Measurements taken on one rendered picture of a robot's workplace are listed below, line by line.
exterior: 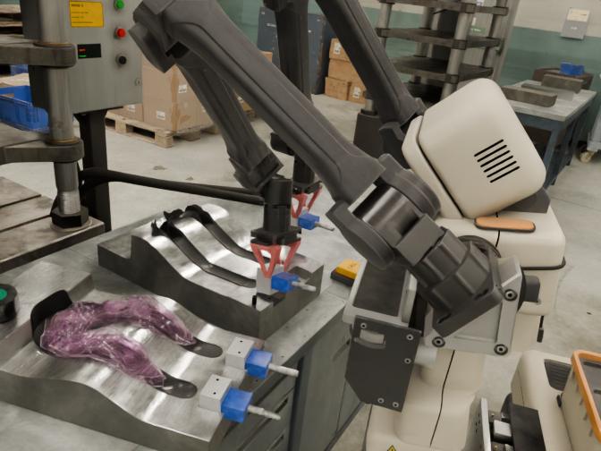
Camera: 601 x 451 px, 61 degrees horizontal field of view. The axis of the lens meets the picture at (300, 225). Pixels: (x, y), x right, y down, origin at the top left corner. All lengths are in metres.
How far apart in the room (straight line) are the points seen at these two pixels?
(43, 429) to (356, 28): 0.84
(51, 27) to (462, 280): 1.17
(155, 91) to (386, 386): 4.39
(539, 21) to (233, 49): 6.77
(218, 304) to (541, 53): 6.51
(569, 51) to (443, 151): 6.56
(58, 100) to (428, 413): 1.16
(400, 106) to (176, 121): 4.05
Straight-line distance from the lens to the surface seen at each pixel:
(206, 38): 0.62
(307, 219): 1.31
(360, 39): 0.95
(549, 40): 7.26
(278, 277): 1.05
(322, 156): 0.59
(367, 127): 5.15
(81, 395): 0.91
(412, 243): 0.59
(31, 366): 0.98
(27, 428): 0.99
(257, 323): 1.06
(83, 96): 1.69
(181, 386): 0.93
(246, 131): 0.89
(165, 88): 4.90
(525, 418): 1.10
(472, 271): 0.60
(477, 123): 0.69
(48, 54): 1.45
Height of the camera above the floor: 1.49
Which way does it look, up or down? 25 degrees down
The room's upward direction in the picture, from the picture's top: 6 degrees clockwise
